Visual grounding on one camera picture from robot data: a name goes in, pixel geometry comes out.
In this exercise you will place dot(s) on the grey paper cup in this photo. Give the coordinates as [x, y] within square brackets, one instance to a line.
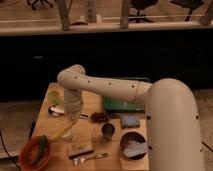
[108, 130]

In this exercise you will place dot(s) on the green vegetable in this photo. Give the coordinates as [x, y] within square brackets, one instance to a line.
[41, 149]

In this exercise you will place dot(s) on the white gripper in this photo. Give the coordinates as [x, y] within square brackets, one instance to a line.
[73, 103]

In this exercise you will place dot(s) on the dark grape bunch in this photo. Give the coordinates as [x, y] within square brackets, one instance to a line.
[100, 117]

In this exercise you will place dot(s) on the brown bowl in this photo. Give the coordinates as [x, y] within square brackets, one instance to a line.
[131, 136]

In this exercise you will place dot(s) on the green tray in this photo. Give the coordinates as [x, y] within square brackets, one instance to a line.
[116, 106]

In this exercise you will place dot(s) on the silver fork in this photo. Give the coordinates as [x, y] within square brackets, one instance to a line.
[81, 160]

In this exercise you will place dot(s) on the brown eraser block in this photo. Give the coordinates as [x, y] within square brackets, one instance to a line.
[78, 149]

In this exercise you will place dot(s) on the white black tool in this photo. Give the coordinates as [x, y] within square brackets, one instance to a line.
[56, 111]

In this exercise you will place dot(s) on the orange bowl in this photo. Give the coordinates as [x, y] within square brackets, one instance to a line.
[29, 152]

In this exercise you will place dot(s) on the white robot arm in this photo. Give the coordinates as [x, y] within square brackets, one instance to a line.
[173, 129]

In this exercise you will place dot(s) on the grey cloth in bowl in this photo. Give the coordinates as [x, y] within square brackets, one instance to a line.
[134, 148]

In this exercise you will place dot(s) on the yellow banana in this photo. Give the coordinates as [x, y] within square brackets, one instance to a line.
[64, 132]

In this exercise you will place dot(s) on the blue sponge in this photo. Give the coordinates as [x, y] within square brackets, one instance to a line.
[130, 122]

